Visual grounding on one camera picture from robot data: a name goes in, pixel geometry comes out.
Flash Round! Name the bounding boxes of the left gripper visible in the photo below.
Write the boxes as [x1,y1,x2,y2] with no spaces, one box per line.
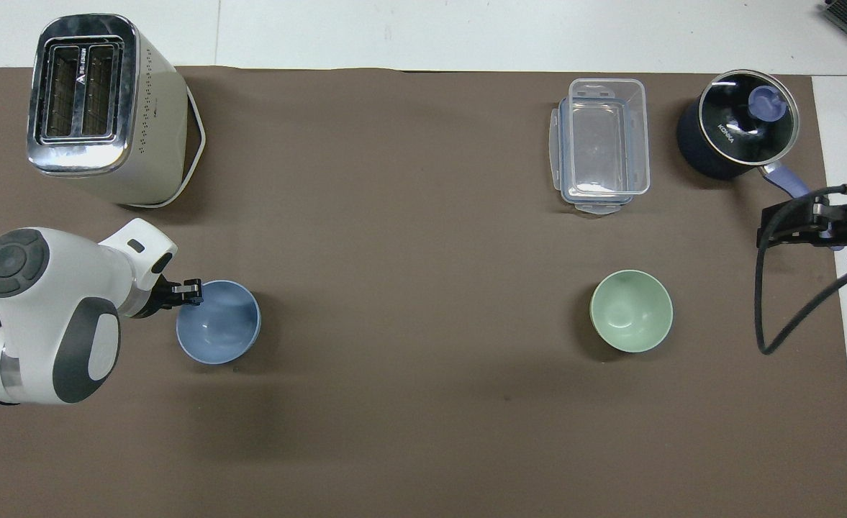
[137,277,181,319]

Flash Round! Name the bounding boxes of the blue bowl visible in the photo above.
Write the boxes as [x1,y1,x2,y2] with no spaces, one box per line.
[176,280,262,365]

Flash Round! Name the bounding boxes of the green bowl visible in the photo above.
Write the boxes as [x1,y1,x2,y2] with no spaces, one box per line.
[589,269,674,354]

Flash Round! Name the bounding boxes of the glass pot lid blue knob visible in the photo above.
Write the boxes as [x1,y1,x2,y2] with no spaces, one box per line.
[697,70,802,167]

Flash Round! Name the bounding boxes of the clear container lid blue seal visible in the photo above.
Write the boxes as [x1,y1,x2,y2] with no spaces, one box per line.
[551,97,646,216]

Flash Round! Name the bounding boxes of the clear plastic container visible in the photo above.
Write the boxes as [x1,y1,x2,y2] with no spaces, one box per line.
[566,78,651,199]

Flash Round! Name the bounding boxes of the white and chrome toaster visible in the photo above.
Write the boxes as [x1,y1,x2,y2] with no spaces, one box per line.
[26,13,207,210]

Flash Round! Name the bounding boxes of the black cable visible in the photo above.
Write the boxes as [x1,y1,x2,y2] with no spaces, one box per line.
[753,184,847,355]

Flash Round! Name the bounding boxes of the dark pot with blue handle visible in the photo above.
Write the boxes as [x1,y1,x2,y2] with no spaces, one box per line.
[676,69,814,200]

